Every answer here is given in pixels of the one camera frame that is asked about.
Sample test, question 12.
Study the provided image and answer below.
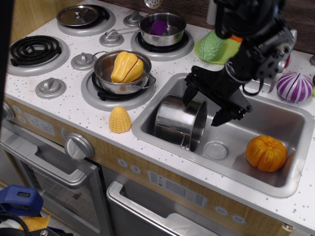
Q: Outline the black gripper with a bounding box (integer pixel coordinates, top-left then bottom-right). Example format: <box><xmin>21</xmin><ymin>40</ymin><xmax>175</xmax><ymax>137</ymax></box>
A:
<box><xmin>182</xmin><ymin>62</ymin><xmax>252</xmax><ymax>127</ymax></box>

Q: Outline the stainless steel pot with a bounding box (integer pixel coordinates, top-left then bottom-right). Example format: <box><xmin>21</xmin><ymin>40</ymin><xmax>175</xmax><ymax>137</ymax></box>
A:
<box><xmin>154</xmin><ymin>94</ymin><xmax>208</xmax><ymax>151</ymax></box>

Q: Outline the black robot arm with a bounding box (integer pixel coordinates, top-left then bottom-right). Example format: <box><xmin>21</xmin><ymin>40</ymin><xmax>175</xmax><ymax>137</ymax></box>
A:
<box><xmin>182</xmin><ymin>0</ymin><xmax>296</xmax><ymax>126</ymax></box>

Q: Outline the stainless steel sink basin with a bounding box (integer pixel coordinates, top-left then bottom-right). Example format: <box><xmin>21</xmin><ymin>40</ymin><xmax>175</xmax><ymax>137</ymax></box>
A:
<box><xmin>132</xmin><ymin>73</ymin><xmax>315</xmax><ymax>198</ymax></box>

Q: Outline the steel pot lid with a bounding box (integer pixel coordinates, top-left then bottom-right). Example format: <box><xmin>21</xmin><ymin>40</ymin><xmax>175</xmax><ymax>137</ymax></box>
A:
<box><xmin>56</xmin><ymin>5</ymin><xmax>100</xmax><ymax>27</ymax></box>

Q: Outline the green toy cabbage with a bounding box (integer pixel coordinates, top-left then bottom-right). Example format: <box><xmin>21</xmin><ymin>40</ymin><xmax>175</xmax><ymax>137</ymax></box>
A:
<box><xmin>197</xmin><ymin>30</ymin><xmax>223</xmax><ymax>61</ymax></box>

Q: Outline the green toy plate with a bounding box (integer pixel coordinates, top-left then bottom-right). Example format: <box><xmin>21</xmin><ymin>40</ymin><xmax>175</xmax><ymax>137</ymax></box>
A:
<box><xmin>194</xmin><ymin>39</ymin><xmax>240</xmax><ymax>64</ymax></box>

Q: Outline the orange toy carrot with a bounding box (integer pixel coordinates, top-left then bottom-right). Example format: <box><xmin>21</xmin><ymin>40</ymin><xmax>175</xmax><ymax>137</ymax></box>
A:
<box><xmin>230</xmin><ymin>35</ymin><xmax>243</xmax><ymax>43</ymax></box>

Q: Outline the orange toy pumpkin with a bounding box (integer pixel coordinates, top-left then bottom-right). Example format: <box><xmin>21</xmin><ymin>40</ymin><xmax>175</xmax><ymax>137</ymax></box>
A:
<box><xmin>245</xmin><ymin>135</ymin><xmax>287</xmax><ymax>173</ymax></box>

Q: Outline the silver toy faucet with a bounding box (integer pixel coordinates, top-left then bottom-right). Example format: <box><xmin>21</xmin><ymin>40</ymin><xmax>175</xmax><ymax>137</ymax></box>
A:
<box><xmin>206</xmin><ymin>0</ymin><xmax>298</xmax><ymax>93</ymax></box>

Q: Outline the yellow toy bell pepper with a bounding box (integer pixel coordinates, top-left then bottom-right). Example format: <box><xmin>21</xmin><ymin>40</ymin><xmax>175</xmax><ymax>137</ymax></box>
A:
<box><xmin>111</xmin><ymin>51</ymin><xmax>144</xmax><ymax>84</ymax></box>

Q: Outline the yellow toy corn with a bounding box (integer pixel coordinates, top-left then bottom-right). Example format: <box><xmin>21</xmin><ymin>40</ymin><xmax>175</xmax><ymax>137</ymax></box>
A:
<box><xmin>109</xmin><ymin>106</ymin><xmax>132</xmax><ymax>133</ymax></box>

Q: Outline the purple white toy onion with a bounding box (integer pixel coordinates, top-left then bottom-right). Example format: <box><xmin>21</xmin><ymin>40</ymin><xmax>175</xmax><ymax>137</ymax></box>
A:
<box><xmin>276</xmin><ymin>72</ymin><xmax>314</xmax><ymax>102</ymax></box>

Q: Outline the red toy vegetable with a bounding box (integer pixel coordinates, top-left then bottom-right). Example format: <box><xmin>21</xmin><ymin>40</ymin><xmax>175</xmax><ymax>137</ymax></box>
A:
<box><xmin>284</xmin><ymin>56</ymin><xmax>290</xmax><ymax>68</ymax></box>

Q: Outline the purple toy eggplant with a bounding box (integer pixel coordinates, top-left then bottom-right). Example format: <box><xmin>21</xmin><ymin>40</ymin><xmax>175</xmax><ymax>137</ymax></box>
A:
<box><xmin>151</xmin><ymin>20</ymin><xmax>168</xmax><ymax>36</ymax></box>

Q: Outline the silver stove knob back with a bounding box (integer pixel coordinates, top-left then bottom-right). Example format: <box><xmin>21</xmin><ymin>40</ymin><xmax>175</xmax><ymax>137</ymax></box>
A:
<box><xmin>123</xmin><ymin>11</ymin><xmax>143</xmax><ymax>27</ymax></box>

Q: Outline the silver stove knob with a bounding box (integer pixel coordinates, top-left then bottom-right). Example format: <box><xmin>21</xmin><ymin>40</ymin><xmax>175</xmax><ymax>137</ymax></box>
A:
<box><xmin>35</xmin><ymin>78</ymin><xmax>66</xmax><ymax>99</ymax></box>
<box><xmin>123</xmin><ymin>11</ymin><xmax>143</xmax><ymax>27</ymax></box>
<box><xmin>99</xmin><ymin>30</ymin><xmax>124</xmax><ymax>47</ymax></box>
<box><xmin>71</xmin><ymin>52</ymin><xmax>95</xmax><ymax>71</ymax></box>

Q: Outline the hanging steel strainer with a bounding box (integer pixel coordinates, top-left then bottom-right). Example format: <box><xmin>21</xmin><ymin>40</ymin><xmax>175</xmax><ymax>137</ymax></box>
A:
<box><xmin>144</xmin><ymin>0</ymin><xmax>163</xmax><ymax>9</ymax></box>

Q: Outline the silver stove knob upper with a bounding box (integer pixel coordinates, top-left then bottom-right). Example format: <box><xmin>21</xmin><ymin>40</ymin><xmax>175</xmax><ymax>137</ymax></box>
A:
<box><xmin>99</xmin><ymin>30</ymin><xmax>124</xmax><ymax>47</ymax></box>

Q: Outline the toy dishwasher door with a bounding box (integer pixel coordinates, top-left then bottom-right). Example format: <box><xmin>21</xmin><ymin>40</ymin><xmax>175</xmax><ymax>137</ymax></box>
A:
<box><xmin>103</xmin><ymin>165</ymin><xmax>292</xmax><ymax>236</ymax></box>

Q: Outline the silver stove knob middle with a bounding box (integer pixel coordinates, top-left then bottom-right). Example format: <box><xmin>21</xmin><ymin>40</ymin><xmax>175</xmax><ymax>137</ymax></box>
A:
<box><xmin>71</xmin><ymin>52</ymin><xmax>95</xmax><ymax>71</ymax></box>

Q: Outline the silver oven dial right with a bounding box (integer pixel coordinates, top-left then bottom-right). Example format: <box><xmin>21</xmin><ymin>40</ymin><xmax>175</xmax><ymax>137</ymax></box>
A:
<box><xmin>64</xmin><ymin>132</ymin><xmax>95</xmax><ymax>160</ymax></box>

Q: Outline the silver oven dial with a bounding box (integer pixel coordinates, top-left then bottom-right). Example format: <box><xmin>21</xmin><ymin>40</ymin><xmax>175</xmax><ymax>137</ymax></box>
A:
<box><xmin>2</xmin><ymin>102</ymin><xmax>15</xmax><ymax>120</ymax></box>
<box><xmin>64</xmin><ymin>132</ymin><xmax>95</xmax><ymax>160</ymax></box>

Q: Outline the silver stove knob front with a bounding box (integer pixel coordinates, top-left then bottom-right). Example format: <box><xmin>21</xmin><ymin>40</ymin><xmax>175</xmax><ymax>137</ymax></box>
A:
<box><xmin>35</xmin><ymin>78</ymin><xmax>66</xmax><ymax>99</ymax></box>

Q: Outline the toy oven door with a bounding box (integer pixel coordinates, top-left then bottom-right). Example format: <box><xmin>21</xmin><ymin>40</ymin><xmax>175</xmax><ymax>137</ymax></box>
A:
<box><xmin>0</xmin><ymin>120</ymin><xmax>112</xmax><ymax>236</ymax></box>

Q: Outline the black coil burner left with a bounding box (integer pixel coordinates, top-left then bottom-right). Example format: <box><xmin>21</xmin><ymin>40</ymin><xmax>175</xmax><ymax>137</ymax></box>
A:
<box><xmin>10</xmin><ymin>36</ymin><xmax>62</xmax><ymax>66</ymax></box>

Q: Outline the silver oven dial left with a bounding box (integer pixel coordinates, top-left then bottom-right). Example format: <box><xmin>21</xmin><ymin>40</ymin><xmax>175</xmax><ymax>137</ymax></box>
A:
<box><xmin>2</xmin><ymin>102</ymin><xmax>15</xmax><ymax>120</ymax></box>

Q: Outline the yellow cloth piece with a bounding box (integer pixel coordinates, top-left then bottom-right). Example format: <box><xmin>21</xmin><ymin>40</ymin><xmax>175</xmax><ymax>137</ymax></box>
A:
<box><xmin>22</xmin><ymin>215</ymin><xmax>50</xmax><ymax>232</ymax></box>

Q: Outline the blue clamp tool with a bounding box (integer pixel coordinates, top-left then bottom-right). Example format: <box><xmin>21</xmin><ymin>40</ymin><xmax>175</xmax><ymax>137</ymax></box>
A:
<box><xmin>0</xmin><ymin>185</ymin><xmax>43</xmax><ymax>216</ymax></box>

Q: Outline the steel saucepan with handle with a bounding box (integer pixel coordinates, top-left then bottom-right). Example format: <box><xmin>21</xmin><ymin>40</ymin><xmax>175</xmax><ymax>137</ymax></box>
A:
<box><xmin>105</xmin><ymin>12</ymin><xmax>187</xmax><ymax>47</ymax></box>

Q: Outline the steel two-handled pan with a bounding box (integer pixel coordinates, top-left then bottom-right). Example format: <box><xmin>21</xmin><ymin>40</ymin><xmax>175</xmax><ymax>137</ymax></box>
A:
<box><xmin>93</xmin><ymin>50</ymin><xmax>152</xmax><ymax>95</ymax></box>

